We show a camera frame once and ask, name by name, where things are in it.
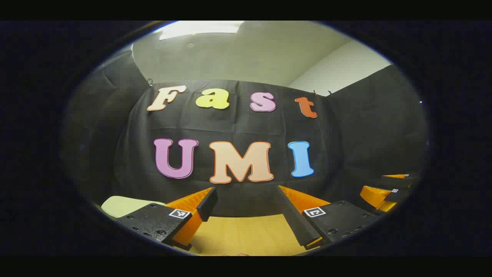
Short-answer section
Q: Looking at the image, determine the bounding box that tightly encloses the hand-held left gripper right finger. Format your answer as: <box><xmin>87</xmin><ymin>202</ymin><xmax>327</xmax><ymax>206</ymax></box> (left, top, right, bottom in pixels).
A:
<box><xmin>275</xmin><ymin>185</ymin><xmax>380</xmax><ymax>250</ymax></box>

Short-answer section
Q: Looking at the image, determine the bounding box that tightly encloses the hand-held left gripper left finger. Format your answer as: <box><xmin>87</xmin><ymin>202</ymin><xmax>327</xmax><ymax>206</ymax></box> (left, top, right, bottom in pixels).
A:
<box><xmin>115</xmin><ymin>187</ymin><xmax>219</xmax><ymax>251</ymax></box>

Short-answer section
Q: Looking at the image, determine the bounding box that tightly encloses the green desktop garbage bin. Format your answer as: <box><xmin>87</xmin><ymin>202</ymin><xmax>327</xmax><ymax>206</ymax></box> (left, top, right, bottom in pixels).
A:
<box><xmin>101</xmin><ymin>195</ymin><xmax>166</xmax><ymax>219</ymax></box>

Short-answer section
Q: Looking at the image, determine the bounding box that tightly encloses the wooden desktop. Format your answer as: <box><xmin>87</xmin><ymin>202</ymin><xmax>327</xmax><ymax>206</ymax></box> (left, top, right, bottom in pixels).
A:
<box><xmin>175</xmin><ymin>214</ymin><xmax>319</xmax><ymax>256</ymax></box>

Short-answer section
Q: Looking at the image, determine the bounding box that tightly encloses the black backdrop cloth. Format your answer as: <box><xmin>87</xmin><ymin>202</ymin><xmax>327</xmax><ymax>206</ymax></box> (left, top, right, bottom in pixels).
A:
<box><xmin>63</xmin><ymin>48</ymin><xmax>429</xmax><ymax>218</ymax></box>

